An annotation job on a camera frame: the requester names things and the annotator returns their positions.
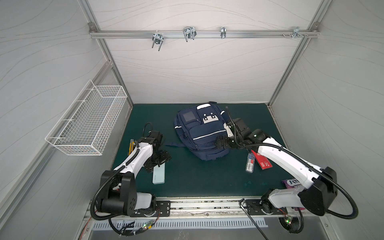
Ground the red flat box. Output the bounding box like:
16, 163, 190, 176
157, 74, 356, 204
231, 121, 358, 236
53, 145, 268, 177
252, 150, 273, 170

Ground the yellow utility knife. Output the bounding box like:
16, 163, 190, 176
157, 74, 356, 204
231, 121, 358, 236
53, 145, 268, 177
128, 139, 135, 156

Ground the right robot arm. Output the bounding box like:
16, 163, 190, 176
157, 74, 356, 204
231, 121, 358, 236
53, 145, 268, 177
217, 119, 359, 220

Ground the clear pen case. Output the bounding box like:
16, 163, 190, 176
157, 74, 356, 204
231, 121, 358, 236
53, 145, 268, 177
246, 153, 256, 173

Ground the metal hook clamp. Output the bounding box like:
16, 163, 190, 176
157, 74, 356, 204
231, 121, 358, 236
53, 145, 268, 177
152, 33, 164, 51
282, 27, 309, 39
183, 26, 197, 42

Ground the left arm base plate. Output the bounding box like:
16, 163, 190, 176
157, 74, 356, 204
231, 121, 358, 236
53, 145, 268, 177
130, 201, 171, 218

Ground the white wire basket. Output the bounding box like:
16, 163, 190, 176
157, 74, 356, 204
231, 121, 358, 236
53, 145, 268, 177
45, 80, 127, 156

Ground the aluminium top rail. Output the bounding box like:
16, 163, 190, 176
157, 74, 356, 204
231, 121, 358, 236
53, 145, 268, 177
90, 30, 321, 39

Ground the left metal hook clamp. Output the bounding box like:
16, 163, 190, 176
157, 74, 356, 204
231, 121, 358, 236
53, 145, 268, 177
152, 33, 164, 51

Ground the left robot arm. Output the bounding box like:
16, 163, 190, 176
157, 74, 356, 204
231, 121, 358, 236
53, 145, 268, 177
90, 130, 171, 221

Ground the green mat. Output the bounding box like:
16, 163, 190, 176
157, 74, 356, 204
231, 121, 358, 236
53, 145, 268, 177
113, 104, 291, 197

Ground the mint green pencil case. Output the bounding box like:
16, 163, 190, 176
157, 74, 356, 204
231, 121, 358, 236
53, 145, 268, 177
152, 163, 166, 185

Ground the pink snack pouch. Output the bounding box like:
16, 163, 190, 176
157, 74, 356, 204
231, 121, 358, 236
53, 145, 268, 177
282, 179, 302, 189

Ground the small metal ring clamp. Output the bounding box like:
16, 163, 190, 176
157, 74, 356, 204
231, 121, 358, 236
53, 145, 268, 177
221, 27, 227, 39

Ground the black floor cable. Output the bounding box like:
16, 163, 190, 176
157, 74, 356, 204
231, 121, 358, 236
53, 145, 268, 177
238, 197, 269, 240

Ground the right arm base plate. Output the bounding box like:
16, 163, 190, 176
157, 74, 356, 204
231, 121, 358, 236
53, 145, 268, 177
242, 199, 284, 216

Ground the navy blue student backpack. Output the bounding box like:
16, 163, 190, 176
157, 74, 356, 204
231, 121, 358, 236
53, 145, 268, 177
166, 102, 230, 161

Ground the middle metal hook clamp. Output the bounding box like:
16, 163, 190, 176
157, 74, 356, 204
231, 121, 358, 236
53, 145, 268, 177
183, 26, 197, 42

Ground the right metal hook clamp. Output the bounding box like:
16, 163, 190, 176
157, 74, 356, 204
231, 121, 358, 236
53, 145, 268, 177
282, 27, 309, 39

